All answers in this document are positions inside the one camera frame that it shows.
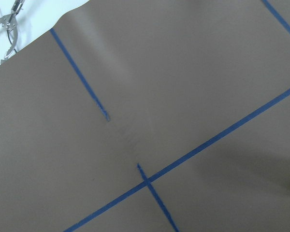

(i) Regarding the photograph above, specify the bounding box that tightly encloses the metal reacher grabber green handle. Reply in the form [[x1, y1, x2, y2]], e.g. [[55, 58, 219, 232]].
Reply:
[[0, 0, 25, 61]]

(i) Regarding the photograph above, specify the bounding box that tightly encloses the white side table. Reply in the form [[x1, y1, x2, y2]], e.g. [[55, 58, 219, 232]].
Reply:
[[0, 0, 90, 73]]

